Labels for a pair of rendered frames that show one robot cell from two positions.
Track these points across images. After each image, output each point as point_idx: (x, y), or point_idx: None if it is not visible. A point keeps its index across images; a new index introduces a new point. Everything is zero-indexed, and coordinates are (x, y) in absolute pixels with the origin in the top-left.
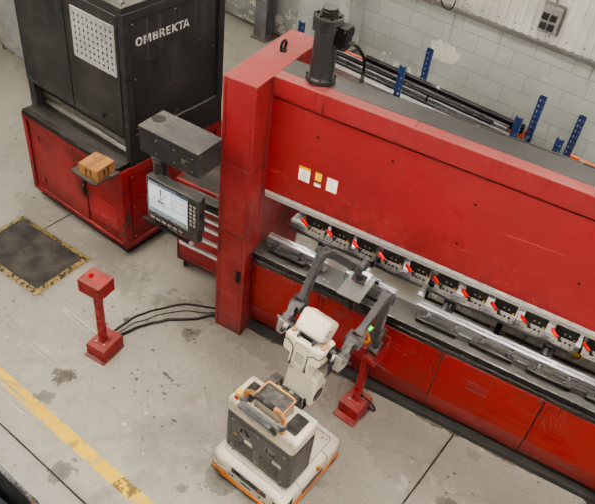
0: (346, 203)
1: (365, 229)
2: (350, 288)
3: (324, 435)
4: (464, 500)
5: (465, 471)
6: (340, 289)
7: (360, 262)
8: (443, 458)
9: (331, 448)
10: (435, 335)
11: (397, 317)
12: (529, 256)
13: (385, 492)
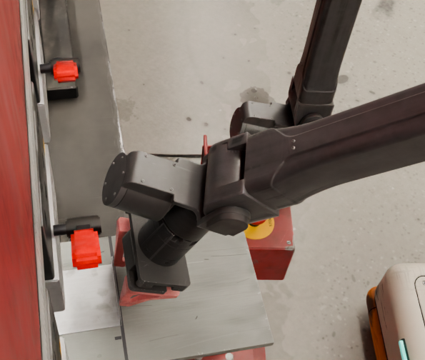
0: None
1: (22, 103)
2: (191, 303)
3: (422, 294)
4: (225, 87)
5: (168, 107)
6: (239, 338)
7: (163, 190)
8: (173, 146)
9: None
10: (95, 29)
11: (112, 146)
12: None
13: (331, 191)
